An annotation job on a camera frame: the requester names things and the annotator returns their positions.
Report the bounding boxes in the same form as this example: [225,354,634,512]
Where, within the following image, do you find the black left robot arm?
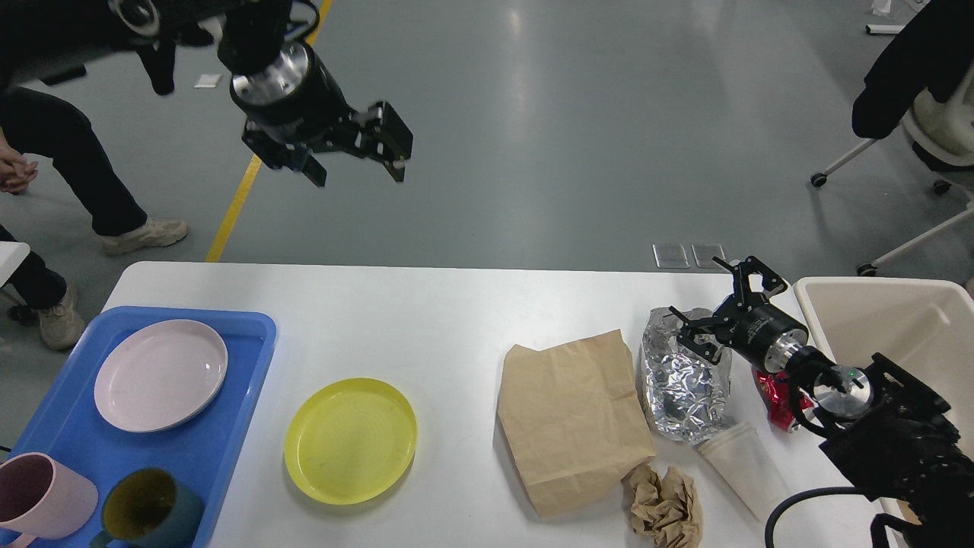
[1,1,413,186]

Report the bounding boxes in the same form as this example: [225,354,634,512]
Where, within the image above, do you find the yellow plate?
[283,378,419,505]

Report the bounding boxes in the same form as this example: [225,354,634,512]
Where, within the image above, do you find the blue plastic tray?
[11,306,277,547]

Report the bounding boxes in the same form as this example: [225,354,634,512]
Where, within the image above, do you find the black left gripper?
[230,43,414,188]

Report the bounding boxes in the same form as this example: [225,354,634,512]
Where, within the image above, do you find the pink mug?
[1,452,100,547]

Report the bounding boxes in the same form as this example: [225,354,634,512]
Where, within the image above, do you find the white office chair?
[856,67,973,277]

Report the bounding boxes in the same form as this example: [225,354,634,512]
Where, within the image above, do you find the crumpled brown paper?
[629,462,704,547]

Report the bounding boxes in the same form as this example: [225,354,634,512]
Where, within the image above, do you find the pink plate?
[94,319,229,433]

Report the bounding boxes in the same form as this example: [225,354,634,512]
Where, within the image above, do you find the crumpled aluminium foil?
[639,307,737,445]

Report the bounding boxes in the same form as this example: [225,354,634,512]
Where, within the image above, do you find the white paper cup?
[695,422,791,524]

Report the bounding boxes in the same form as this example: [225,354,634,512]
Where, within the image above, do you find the brown paper bag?
[497,330,657,519]

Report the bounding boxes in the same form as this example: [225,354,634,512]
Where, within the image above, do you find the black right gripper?
[669,256,808,374]

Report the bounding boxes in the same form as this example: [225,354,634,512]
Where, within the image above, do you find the red snack wrapper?
[752,368,801,432]

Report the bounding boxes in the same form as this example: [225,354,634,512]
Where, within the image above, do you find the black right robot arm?
[669,256,973,547]

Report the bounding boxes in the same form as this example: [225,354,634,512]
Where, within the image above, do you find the silver floor socket plates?
[651,244,727,269]

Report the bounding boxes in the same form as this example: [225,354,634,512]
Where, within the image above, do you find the dark teal mug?
[88,468,205,547]

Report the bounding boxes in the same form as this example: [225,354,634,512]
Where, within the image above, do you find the cream plastic bin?
[794,277,974,526]

